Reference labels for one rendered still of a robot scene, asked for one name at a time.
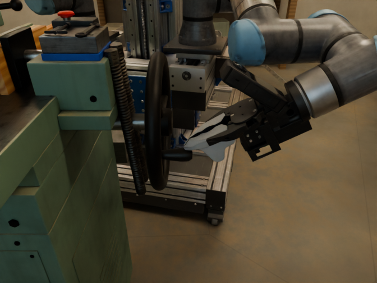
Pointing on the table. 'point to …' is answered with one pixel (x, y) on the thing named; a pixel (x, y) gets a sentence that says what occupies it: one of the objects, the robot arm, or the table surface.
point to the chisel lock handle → (12, 5)
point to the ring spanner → (87, 30)
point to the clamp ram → (19, 54)
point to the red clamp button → (65, 14)
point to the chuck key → (60, 29)
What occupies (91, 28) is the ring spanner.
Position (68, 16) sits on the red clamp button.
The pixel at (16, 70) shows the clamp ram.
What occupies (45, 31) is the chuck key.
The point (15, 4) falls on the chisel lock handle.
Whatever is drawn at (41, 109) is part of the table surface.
